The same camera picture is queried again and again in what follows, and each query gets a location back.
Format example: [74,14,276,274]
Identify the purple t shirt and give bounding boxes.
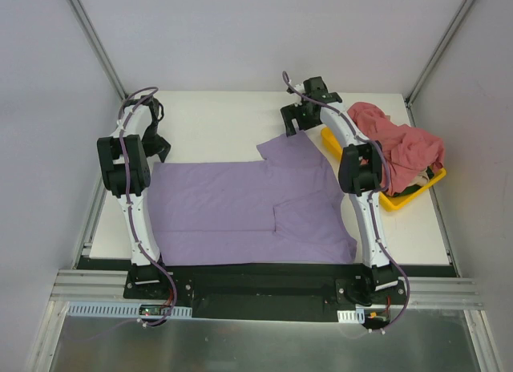
[147,132,357,266]

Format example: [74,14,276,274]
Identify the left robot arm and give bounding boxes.
[96,94,171,299]

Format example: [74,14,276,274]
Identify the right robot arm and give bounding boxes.
[281,71,398,304]

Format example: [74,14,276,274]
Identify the pink t shirt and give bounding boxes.
[348,102,446,196]

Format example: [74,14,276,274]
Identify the yellow plastic tray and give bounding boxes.
[321,127,446,212]

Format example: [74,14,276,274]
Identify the green t shirt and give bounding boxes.
[392,168,434,197]

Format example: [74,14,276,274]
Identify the white cloth in tray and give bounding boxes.
[410,172,432,187]

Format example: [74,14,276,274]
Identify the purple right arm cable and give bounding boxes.
[281,70,410,309]

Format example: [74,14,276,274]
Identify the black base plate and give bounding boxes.
[78,255,408,321]

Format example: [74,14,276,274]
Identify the left aluminium frame post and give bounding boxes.
[66,0,128,100]

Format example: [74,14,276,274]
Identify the aluminium frame post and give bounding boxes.
[405,0,478,109]
[66,0,128,100]

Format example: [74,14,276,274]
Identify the white slotted cable duct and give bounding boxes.
[67,301,192,320]

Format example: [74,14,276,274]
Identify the right aluminium frame post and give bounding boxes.
[405,0,478,109]

